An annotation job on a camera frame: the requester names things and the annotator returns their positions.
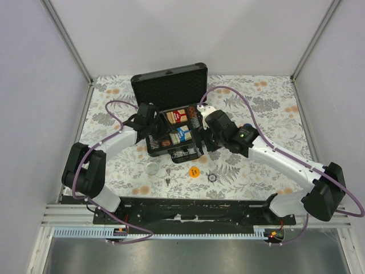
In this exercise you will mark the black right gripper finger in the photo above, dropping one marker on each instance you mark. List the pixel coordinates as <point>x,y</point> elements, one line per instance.
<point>210,144</point>
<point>200,134</point>

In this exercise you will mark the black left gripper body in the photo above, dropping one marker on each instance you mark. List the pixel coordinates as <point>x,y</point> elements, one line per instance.
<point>149,124</point>

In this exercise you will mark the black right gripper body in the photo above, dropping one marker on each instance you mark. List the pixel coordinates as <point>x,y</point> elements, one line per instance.
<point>219,138</point>

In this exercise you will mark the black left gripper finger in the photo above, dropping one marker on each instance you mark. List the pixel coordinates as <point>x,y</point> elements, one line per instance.
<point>159,132</point>
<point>166,126</point>

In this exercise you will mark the blue playing card deck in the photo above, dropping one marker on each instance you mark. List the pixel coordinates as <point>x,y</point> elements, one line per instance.
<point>181,135</point>

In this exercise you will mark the red playing card deck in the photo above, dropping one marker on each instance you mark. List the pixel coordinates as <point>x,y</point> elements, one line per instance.
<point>177,116</point>

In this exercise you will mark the black poker set case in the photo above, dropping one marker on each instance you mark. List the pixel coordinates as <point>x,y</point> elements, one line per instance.
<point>174,89</point>

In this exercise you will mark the clear dealer button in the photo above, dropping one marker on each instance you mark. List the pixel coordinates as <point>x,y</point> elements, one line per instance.
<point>152,168</point>

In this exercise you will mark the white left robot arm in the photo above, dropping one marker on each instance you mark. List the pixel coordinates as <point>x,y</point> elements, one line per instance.
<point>85,169</point>

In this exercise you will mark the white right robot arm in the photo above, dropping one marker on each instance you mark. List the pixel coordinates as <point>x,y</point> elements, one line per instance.
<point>321,192</point>

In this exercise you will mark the blue tan chip row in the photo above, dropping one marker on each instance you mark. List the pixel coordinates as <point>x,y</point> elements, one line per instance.
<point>154,144</point>

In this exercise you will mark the green chip row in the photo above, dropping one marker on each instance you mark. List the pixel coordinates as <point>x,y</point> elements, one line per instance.
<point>165,143</point>

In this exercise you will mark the orange black chip row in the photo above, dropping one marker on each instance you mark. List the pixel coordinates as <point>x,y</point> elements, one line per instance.
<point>193,117</point>

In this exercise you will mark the blue small blind button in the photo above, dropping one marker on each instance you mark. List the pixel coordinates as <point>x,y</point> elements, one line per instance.
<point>247,126</point>

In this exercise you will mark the orange big blind button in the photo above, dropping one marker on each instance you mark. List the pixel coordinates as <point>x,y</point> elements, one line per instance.
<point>194,172</point>

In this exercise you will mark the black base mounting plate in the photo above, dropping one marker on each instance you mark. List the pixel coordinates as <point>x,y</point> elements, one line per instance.
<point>144,211</point>

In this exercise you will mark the slotted cable duct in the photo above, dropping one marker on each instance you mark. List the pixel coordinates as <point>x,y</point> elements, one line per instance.
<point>114,233</point>

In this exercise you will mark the left aluminium frame post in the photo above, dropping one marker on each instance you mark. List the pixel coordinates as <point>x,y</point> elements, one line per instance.
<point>66,38</point>

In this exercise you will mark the aluminium frame post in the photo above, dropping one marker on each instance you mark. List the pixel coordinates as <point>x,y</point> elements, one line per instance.
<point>66,38</point>
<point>324,23</point>

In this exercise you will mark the right aluminium frame post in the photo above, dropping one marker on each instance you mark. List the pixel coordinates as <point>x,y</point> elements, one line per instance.
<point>324,23</point>

